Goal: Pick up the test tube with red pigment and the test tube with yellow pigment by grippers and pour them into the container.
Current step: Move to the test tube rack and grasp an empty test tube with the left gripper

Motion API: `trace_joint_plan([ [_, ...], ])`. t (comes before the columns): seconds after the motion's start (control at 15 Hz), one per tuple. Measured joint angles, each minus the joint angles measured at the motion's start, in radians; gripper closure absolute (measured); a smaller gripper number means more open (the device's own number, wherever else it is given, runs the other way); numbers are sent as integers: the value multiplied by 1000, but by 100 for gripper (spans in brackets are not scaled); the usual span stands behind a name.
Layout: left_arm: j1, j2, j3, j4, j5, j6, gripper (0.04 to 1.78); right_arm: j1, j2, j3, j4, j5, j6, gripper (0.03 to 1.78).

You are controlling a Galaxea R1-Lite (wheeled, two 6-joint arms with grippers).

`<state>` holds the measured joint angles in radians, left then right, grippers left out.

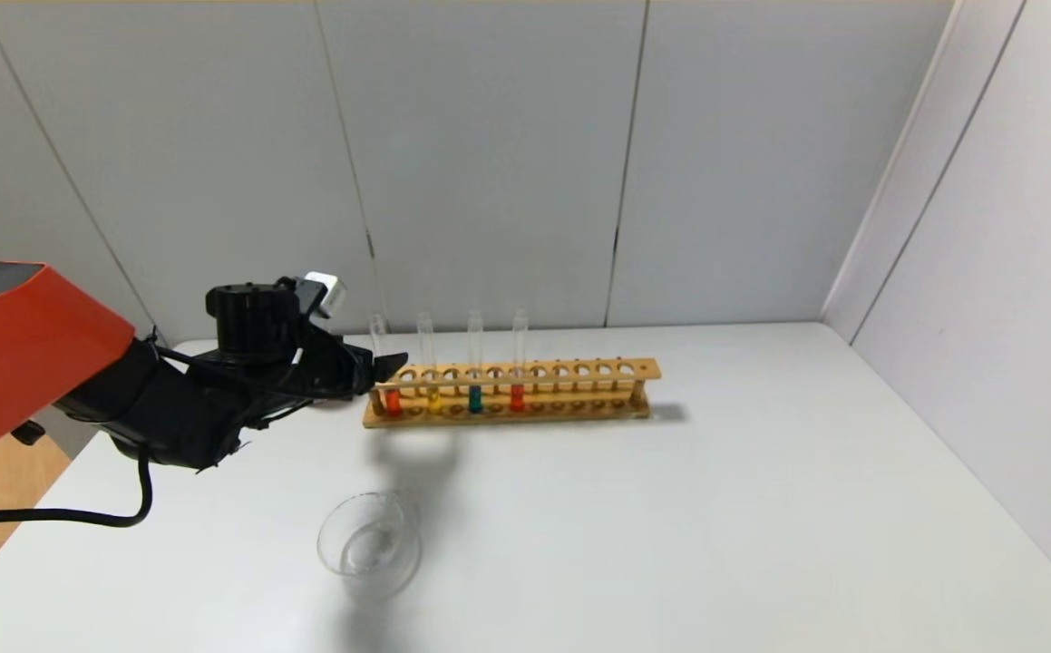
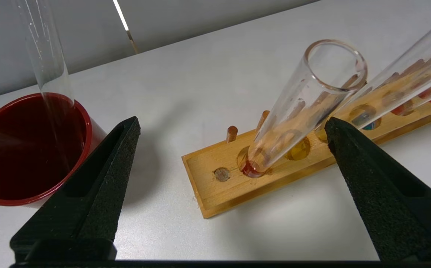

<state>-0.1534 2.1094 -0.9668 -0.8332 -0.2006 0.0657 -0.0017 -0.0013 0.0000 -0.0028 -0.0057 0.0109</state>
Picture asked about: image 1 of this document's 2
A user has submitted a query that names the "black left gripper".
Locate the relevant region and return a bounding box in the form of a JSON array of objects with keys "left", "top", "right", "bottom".
[{"left": 297, "top": 321, "right": 409, "bottom": 398}]

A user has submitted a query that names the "red pigment glass test tube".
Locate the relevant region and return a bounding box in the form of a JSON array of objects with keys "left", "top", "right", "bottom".
[
  {"left": 368, "top": 314, "right": 403, "bottom": 417},
  {"left": 511, "top": 308, "right": 530, "bottom": 414}
]

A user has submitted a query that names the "yellow pigment glass test tube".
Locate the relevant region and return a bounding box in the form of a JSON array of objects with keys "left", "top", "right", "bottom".
[{"left": 417, "top": 312, "right": 443, "bottom": 415}]

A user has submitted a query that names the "blue pigment glass test tube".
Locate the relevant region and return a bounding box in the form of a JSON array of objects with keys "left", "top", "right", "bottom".
[{"left": 466, "top": 310, "right": 486, "bottom": 415}]

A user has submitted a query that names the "wooden test tube rack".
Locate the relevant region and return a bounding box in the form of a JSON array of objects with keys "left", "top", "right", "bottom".
[{"left": 362, "top": 357, "right": 662, "bottom": 429}]

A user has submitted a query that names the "clear glass dish with spout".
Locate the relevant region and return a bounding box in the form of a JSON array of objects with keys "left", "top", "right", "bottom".
[{"left": 316, "top": 491, "right": 423, "bottom": 600}]

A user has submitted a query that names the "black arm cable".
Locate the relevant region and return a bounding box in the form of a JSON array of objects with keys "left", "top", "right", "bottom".
[{"left": 0, "top": 444, "right": 154, "bottom": 530}]

